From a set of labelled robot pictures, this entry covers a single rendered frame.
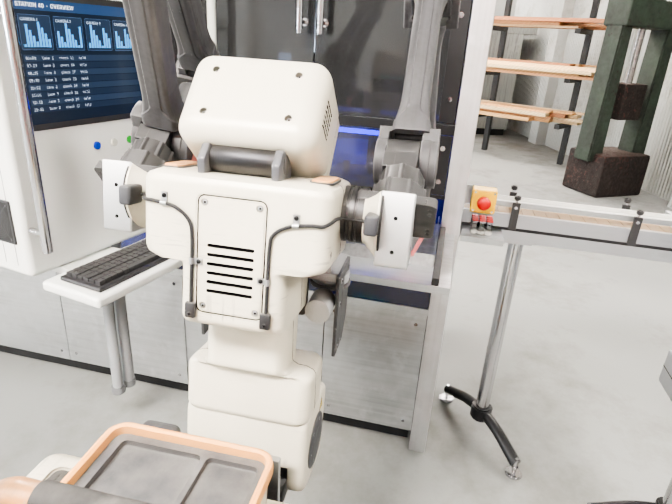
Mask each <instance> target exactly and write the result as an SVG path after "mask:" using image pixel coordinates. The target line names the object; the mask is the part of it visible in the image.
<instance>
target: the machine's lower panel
mask: <svg viewBox="0 0 672 504"><path fill-rule="evenodd" d="M59 274H61V273H58V272H55V271H52V270H50V271H47V272H45V273H42V274H40V275H37V276H34V277H31V276H28V275H25V274H22V273H19V272H15V271H12V270H9V269H6V268H3V267H0V345H3V346H8V347H13V348H18V349H22V350H27V351H32V352H37V353H42V354H46V355H51V356H56V357H61V358H65V359H71V360H75V361H80V362H85V363H89V364H94V365H99V366H104V367H108V368H110V362H109V353H108V347H107V346H108V345H107V339H106V333H105V324H104V316H103V308H96V307H93V306H90V305H87V304H84V303H81V302H78V301H75V300H72V299H69V298H66V297H63V296H60V295H57V294H54V293H51V292H48V291H46V290H44V288H43V282H44V281H45V280H47V279H50V278H52V277H54V276H57V275H59ZM125 296H126V307H127V315H128V324H129V325H128V326H129V332H130V341H131V342H130V343H131V349H132V358H133V366H134V373H137V374H142V375H147V376H152V377H156V378H161V379H166V380H171V381H175V382H180V383H185V384H189V360H190V358H191V357H192V356H193V355H194V354H195V353H196V352H197V351H198V350H199V349H200V348H201V347H202V346H203V345H204V344H206V343H207V342H208V335H209V330H208V331H207V332H206V333H205V334H204V335H203V334H202V330H201V323H197V322H192V321H188V320H186V319H185V318H184V316H183V269H175V270H173V271H171V272H169V273H167V274H165V275H163V276H161V277H159V278H157V279H155V280H154V281H152V282H150V283H148V284H146V285H144V286H142V287H140V288H138V289H136V290H134V291H132V292H131V293H129V294H127V295H125ZM334 308H335V305H334V307H333V309H332V312H331V314H330V316H329V318H328V319H327V320H326V321H325V327H324V322H323V323H315V322H312V321H311V320H309V319H308V318H307V316H306V314H304V315H298V325H297V339H296V349H302V350H307V351H313V352H316V353H317V354H319V355H320V356H321V358H322V356H323V364H322V379H321V382H323V383H324V385H325V399H324V410H323V412H324V413H328V414H333V415H338V416H343V417H348V418H352V419H357V420H362V421H367V422H371V423H376V424H381V425H386V426H391V427H395V428H400V429H405V430H410V431H411V425H412V418H413V411H414V404H415V397H416V390H417V384H418V377H419V370H420V363H421V356H422V349H423V342H424V335H425V328H426V321H427V316H428V311H429V309H423V308H417V307H411V306H405V305H399V304H393V303H386V302H380V301H374V300H368V299H362V298H356V297H350V296H347V306H346V315H345V321H344V327H343V333H342V338H341V341H340V343H339V346H338V349H337V351H336V354H335V357H332V356H331V354H332V339H333V323H334ZM323 339H324V344H323Z"/></svg>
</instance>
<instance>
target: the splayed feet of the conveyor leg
mask: <svg viewBox="0 0 672 504"><path fill-rule="evenodd" d="M444 392H445V393H442V394H441V395H440V397H439V398H440V400H441V401H442V402H444V403H452V402H453V397H454V398H456V399H459V400H461V401H463V402H464V403H466V404H467V405H468V406H469V407H471V410H470V415H471V417H472V418H473V419H474V420H476V421H478V422H484V423H485V424H486V425H487V427H488V428H489V429H490V431H491V432H492V434H493V436H494V437H495V439H496V441H497V443H498V445H499V446H500V448H501V450H502V452H503V454H504V456H505V457H506V459H507V461H508V463H509V465H510V466H508V467H506V468H505V471H504V472H505V475H506V476H507V477H508V478H510V479H512V480H520V479H521V477H522V473H521V471H520V470H519V469H518V466H517V464H518V463H520V461H521V460H520V459H519V457H518V455H517V453H516V451H515V450H514V448H513V446H512V444H511V443H510V441H509V439H508V437H507V436H506V434H505V432H504V430H503V429H502V427H501V426H500V424H499V423H498V422H497V420H496V419H495V418H494V416H493V415H492V410H493V408H492V405H491V404H489V408H488V409H480V408H478V407H477V406H476V400H477V399H476V398H475V397H473V396H472V395H470V394H469V393H467V392H465V391H463V390H461V389H458V388H456V387H453V386H451V385H450V384H447V385H446V386H445V387H444Z"/></svg>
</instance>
